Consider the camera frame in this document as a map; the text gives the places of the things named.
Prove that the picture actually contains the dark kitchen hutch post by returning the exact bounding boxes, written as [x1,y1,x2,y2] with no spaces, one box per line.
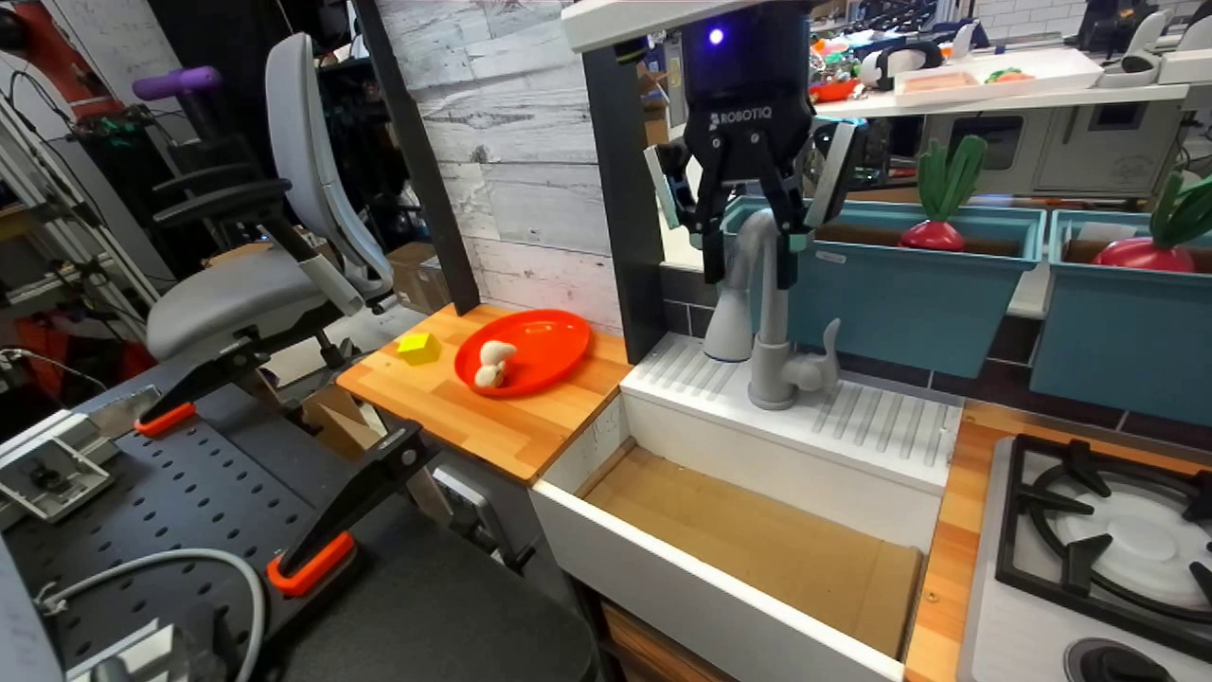
[578,34,673,372]

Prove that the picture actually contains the white toy mushroom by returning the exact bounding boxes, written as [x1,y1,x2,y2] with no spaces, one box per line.
[469,334,519,394]

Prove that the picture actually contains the teal planter box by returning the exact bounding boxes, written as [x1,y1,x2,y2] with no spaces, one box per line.
[715,195,1054,382]
[1025,203,1212,431]

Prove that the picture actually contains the yellow toy block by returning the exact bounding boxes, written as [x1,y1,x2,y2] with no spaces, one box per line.
[389,324,445,367]

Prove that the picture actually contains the black clamp with orange end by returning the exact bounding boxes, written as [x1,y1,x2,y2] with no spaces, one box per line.
[262,425,436,601]

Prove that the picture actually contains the white toy sink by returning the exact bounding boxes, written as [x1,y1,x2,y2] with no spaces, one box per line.
[527,328,971,682]

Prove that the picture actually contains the orange-red plate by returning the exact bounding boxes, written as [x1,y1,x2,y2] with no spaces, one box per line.
[452,308,597,404]

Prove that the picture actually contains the black pegboard plate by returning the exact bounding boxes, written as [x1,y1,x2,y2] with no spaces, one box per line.
[0,375,394,682]

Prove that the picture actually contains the gray cable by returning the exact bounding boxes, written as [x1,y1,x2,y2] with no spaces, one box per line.
[33,540,273,682]

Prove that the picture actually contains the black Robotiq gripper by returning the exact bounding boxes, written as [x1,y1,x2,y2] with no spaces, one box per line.
[677,0,817,290]

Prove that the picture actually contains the wooden toy kitchen counter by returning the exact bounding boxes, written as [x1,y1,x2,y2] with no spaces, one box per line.
[334,299,1212,682]

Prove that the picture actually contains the black slanted beam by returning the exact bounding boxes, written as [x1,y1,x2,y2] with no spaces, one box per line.
[347,0,484,318]

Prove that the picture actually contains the purple padded bar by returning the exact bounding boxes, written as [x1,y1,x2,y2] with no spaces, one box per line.
[130,60,228,106]

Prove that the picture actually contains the orange clamp handle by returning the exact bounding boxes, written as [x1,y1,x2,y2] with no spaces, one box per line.
[130,397,206,442]

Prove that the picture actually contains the white square marker mount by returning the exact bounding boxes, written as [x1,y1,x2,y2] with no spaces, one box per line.
[0,440,116,526]

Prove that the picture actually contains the gray office chair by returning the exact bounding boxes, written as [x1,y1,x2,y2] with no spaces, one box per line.
[130,25,402,404]

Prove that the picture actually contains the gray toy tap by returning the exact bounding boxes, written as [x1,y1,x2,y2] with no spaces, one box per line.
[696,203,850,416]

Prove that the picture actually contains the red toy radish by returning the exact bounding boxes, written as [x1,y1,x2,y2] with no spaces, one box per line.
[1087,167,1212,277]
[893,130,998,252]

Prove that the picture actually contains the black stove grate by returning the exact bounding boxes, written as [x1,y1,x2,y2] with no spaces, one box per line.
[956,429,1212,682]

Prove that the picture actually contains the gray camera mount block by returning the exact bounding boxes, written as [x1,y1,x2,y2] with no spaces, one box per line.
[79,615,182,682]

